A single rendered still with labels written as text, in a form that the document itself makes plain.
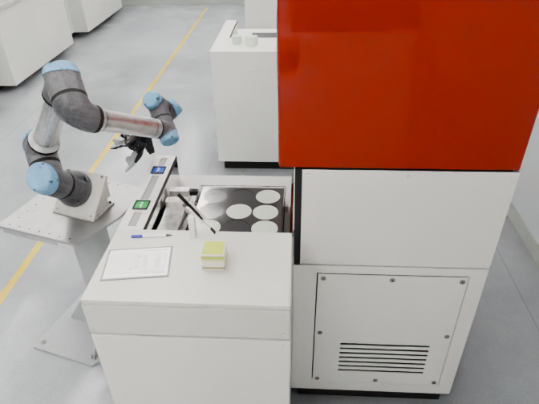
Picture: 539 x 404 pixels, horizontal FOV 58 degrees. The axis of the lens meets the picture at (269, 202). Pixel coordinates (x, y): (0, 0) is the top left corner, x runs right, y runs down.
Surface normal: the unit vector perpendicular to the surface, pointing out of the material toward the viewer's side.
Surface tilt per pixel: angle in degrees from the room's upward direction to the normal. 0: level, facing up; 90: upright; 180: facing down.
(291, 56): 90
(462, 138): 90
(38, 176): 52
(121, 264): 0
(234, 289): 0
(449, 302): 90
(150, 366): 90
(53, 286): 0
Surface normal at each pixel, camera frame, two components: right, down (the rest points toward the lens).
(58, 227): -0.02, -0.83
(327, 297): -0.06, 0.56
